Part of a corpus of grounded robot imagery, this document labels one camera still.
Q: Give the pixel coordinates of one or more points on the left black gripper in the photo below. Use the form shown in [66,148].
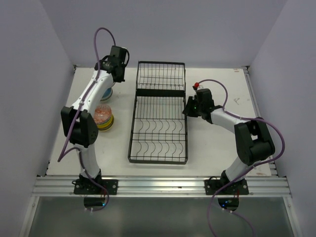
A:
[121,78]

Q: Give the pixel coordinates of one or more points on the blue ceramic bowl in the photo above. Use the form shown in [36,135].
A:
[108,93]

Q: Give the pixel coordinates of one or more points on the orange ceramic bowl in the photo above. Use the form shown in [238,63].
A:
[104,127]

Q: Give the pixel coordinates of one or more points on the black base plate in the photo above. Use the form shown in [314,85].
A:
[88,188]
[213,184]

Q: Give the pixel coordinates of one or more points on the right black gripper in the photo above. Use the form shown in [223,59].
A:
[187,111]

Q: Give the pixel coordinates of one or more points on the blue zigzag patterned bowl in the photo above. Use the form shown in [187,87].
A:
[102,113]

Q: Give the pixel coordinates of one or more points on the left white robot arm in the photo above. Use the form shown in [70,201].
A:
[78,124]

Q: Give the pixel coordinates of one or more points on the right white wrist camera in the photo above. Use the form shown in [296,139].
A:
[197,86]

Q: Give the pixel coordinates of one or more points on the lime yellow bowl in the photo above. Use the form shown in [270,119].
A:
[109,121]

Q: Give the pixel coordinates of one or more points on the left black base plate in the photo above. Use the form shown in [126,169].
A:
[88,188]

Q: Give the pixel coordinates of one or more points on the black wire dish rack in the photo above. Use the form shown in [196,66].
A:
[159,132]

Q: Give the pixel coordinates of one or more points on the aluminium mounting rail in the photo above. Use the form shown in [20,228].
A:
[164,187]

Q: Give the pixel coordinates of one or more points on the white ceramic bowl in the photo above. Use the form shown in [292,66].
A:
[105,100]

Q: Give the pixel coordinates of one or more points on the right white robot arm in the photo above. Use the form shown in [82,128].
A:
[253,140]

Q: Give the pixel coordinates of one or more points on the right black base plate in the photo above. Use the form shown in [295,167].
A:
[213,184]

